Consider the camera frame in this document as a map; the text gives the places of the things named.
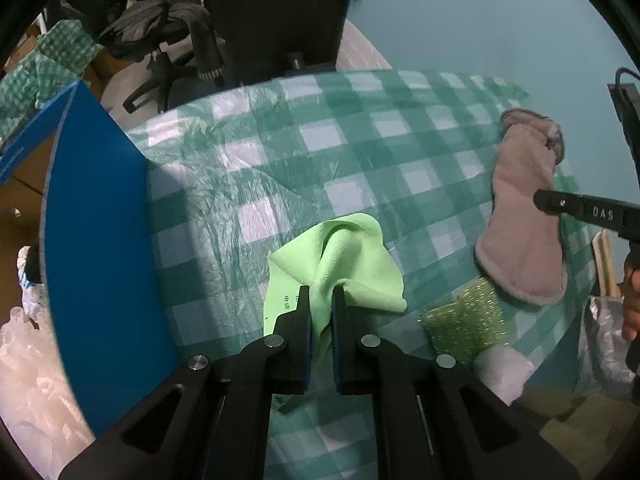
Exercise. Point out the white rolled sock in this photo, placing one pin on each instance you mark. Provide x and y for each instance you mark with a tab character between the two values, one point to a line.
500	372

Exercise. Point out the wooden frame slats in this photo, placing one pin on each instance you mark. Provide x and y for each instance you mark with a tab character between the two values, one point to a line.
606	265

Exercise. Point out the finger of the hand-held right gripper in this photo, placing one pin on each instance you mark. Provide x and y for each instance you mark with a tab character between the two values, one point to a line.
580	208

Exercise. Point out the grey striped mat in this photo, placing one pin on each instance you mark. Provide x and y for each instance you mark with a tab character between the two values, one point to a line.
362	45

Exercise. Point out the person's right hand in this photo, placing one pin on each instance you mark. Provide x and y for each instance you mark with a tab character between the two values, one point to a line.
632	300

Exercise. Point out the blue cardboard box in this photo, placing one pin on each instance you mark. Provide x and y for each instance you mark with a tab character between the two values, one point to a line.
100	260

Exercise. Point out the green checked cloth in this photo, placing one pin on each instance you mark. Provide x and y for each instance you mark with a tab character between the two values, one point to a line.
55	55

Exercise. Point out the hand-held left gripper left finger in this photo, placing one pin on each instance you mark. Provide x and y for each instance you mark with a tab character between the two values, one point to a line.
304	340

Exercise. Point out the green glitter sponge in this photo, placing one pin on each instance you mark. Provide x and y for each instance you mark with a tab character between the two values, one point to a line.
460	320

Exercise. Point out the clear plastic bag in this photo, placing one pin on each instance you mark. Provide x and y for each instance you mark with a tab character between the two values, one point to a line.
605	345

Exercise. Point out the grey fleece mitten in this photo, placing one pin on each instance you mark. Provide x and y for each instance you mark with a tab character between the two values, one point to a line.
520	220

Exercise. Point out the large brown cardboard box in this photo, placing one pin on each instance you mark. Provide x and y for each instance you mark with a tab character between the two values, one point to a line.
107	67

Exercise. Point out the green checked tablecloth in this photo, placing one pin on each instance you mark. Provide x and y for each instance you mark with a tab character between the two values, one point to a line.
350	150

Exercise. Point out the dark jacket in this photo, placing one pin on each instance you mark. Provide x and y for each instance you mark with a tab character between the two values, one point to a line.
145	20

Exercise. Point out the black office chair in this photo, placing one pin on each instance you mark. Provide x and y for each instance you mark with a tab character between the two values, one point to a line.
150	80

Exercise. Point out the black fabric cabinet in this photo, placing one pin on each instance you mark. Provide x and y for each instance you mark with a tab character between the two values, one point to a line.
275	10

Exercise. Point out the light green cloth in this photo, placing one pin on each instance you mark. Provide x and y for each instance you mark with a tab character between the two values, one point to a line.
350	260

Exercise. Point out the white sock with blue stripes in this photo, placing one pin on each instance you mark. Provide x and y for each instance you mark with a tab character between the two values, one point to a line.
31	287

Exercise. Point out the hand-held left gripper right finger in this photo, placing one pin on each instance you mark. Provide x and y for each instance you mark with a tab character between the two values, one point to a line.
340	340

